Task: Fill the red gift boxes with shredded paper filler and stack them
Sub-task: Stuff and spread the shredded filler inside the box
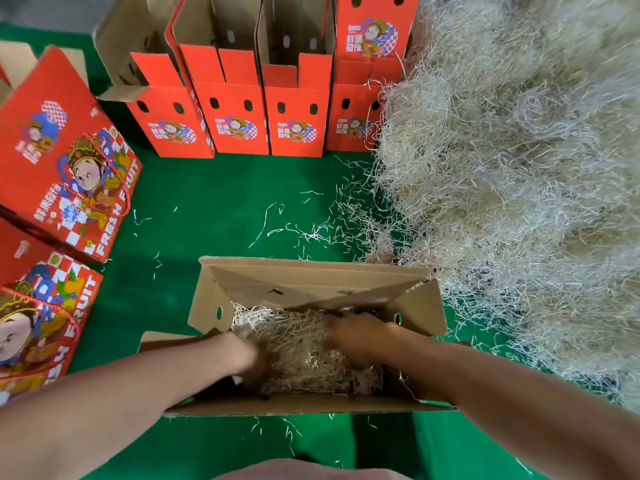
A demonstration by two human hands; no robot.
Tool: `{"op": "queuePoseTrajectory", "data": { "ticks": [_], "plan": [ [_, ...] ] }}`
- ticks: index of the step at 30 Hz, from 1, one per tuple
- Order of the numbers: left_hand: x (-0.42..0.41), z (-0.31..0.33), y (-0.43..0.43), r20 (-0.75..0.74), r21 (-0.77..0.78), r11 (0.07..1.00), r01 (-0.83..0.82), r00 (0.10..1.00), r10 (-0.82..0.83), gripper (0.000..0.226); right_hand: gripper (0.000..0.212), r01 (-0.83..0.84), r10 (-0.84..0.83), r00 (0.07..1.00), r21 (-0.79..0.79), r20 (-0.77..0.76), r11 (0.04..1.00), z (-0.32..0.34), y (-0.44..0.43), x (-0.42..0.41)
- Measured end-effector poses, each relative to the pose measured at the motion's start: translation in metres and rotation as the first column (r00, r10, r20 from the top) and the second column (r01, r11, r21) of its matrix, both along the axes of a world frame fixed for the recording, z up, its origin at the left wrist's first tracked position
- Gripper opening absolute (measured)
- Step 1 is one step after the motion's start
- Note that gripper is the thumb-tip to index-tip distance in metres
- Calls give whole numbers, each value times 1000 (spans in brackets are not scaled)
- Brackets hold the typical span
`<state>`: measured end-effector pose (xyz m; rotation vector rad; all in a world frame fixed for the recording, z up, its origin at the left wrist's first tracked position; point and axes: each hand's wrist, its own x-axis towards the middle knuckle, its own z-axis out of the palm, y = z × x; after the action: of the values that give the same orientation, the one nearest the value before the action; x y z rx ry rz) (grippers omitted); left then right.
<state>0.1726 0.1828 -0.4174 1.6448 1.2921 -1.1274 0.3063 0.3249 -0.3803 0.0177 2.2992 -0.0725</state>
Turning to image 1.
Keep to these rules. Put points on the person's right hand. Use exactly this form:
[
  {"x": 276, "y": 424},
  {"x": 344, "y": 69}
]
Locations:
[{"x": 358, "y": 340}]

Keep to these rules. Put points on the small straw filler clump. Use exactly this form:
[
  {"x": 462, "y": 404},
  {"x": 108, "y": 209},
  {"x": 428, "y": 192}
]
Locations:
[{"x": 300, "y": 360}]

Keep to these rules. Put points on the person's right forearm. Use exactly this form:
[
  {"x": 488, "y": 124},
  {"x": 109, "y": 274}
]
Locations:
[{"x": 520, "y": 405}]

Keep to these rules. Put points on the person's left forearm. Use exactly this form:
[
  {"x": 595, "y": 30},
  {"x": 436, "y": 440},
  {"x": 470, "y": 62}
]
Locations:
[{"x": 100, "y": 415}]

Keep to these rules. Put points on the red cardboard box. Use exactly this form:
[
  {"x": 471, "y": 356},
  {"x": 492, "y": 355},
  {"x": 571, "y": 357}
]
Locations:
[
  {"x": 232, "y": 115},
  {"x": 295, "y": 120},
  {"x": 175, "y": 120},
  {"x": 350, "y": 120},
  {"x": 372, "y": 35},
  {"x": 310, "y": 280}
]

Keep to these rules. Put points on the person's pink clothing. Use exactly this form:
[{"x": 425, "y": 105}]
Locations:
[{"x": 305, "y": 471}]

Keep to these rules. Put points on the group of red boxes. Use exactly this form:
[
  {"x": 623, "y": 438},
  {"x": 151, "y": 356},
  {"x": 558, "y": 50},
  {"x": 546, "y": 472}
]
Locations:
[{"x": 60, "y": 175}]

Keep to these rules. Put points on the pile of wood wool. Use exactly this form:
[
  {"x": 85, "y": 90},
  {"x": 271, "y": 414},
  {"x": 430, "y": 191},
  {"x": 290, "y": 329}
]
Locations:
[{"x": 520, "y": 165}]

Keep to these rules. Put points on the person's left hand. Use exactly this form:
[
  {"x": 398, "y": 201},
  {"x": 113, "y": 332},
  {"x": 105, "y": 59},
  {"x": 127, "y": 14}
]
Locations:
[{"x": 242, "y": 353}]

